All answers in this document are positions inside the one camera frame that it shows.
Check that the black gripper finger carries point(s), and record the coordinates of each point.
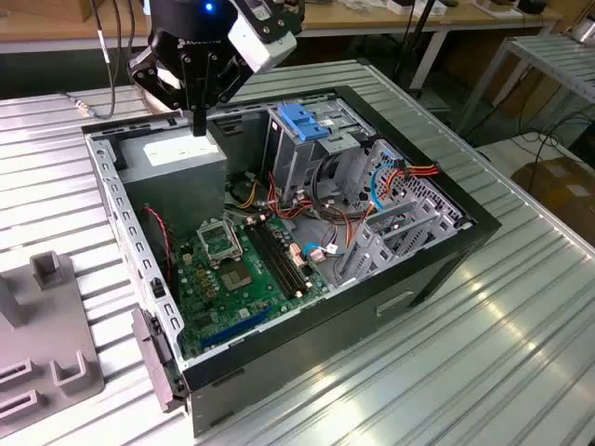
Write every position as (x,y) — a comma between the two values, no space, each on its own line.
(193,83)
(210,83)

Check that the perforated metal disk bay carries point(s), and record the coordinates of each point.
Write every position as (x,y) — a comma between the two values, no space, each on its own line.
(444,192)

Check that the blue plastic drive latch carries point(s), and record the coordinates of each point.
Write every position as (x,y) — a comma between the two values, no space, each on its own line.
(297,123)

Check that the grey power supply unit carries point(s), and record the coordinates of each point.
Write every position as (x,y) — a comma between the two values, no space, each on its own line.
(176,186)

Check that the grey metal drive cage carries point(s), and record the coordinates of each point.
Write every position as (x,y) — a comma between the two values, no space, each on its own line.
(290,167)

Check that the CPU socket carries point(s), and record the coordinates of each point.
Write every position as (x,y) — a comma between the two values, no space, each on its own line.
(218,241)

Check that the black case fan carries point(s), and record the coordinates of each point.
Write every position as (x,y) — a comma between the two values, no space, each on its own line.
(155,246)

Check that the wooden desk with white legs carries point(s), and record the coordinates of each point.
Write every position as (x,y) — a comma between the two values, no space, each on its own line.
(372,21)

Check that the black RAM slot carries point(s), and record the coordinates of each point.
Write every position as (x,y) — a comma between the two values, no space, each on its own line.
(274,260)
(282,260)
(289,260)
(268,260)

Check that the silver square chipset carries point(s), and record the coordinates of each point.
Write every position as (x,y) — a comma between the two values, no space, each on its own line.
(236,278)

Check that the small white box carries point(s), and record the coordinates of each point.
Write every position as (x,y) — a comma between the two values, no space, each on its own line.
(400,6)

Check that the black tripod stand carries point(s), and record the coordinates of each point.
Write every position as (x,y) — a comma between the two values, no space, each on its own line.
(416,37)

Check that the green motherboard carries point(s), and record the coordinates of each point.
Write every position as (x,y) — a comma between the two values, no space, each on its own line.
(241,302)

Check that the blue expansion slot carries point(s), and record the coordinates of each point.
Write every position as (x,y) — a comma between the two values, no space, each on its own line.
(234,329)

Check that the black open PC case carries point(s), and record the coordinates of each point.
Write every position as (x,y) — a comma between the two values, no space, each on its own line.
(325,334)

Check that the grey plastic case latch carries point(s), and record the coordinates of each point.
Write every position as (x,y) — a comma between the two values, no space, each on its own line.
(155,358)

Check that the grey parts rack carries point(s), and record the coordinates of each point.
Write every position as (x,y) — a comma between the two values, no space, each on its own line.
(46,325)

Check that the white low table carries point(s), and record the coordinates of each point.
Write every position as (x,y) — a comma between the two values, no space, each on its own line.
(502,153)

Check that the small black device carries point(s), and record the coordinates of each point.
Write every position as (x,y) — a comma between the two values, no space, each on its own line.
(532,5)

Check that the metal slat side table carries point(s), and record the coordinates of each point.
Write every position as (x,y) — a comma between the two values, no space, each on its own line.
(553,60)

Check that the large brown cardboard box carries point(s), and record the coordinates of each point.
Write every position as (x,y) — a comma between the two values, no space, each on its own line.
(558,190)

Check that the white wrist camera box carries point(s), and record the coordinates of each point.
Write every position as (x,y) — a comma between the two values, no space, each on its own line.
(260,46)

